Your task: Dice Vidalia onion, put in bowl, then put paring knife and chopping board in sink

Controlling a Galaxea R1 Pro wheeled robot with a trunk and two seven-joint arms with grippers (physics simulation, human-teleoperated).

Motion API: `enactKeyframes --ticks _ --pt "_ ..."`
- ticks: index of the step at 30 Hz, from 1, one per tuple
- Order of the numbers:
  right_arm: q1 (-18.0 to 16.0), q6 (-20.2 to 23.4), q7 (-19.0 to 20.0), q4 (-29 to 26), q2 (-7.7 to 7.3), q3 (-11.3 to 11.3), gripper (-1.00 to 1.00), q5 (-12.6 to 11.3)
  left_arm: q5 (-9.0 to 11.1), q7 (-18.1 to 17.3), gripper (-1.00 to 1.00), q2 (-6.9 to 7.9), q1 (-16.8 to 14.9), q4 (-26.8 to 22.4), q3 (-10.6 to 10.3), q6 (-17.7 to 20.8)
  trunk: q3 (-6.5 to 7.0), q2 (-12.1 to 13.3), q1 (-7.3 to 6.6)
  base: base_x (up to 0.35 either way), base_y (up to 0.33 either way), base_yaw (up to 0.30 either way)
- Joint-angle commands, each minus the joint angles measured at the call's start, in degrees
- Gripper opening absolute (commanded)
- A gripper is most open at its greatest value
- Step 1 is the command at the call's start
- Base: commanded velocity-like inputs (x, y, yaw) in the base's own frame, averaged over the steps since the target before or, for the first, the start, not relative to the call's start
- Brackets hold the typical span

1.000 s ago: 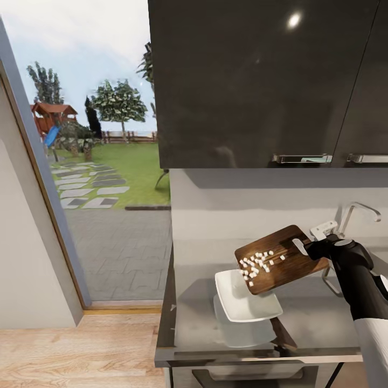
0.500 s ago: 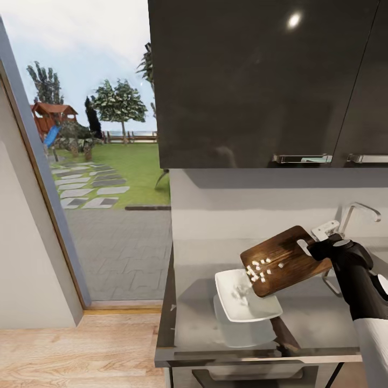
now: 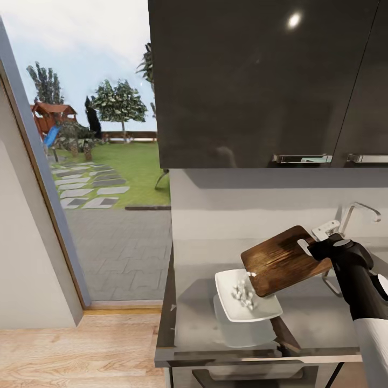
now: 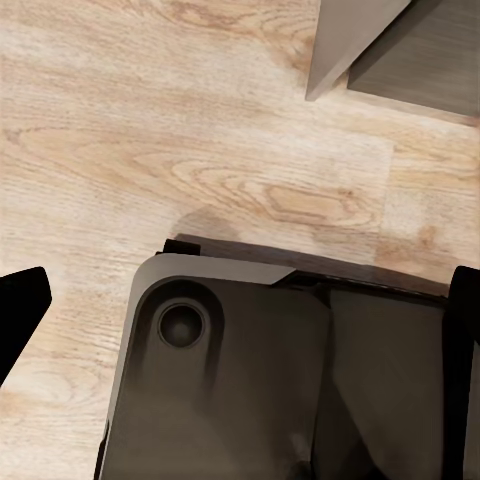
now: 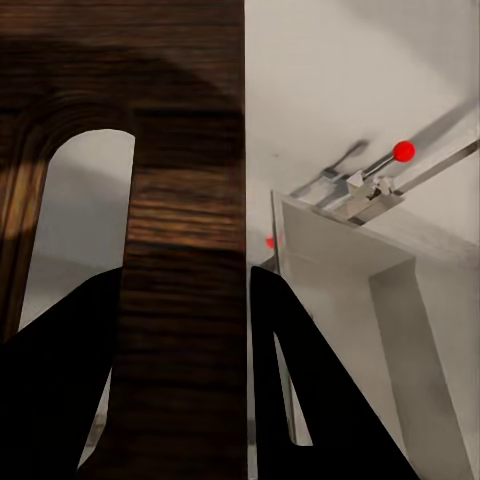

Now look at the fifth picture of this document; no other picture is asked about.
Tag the drop in sink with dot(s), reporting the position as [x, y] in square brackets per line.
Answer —
[404, 324]

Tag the cutting board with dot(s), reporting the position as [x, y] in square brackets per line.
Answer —
[172, 74]

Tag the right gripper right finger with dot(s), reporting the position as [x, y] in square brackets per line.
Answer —
[348, 440]

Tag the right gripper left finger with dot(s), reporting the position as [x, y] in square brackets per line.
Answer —
[52, 376]

